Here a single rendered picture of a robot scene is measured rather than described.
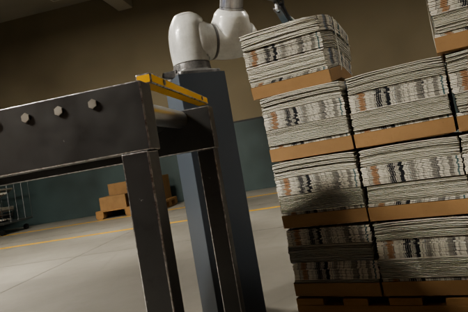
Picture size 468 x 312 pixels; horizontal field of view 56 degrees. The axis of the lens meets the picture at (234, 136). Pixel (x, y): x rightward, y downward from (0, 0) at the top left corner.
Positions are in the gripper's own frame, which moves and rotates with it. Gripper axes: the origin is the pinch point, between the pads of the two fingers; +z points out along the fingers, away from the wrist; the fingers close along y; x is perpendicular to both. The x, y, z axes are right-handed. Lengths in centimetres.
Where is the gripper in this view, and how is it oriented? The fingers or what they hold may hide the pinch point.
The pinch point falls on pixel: (290, 4)
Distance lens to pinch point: 175.2
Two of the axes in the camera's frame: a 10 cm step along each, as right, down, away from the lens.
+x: 8.7, -1.7, -4.7
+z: 4.8, 0.4, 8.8
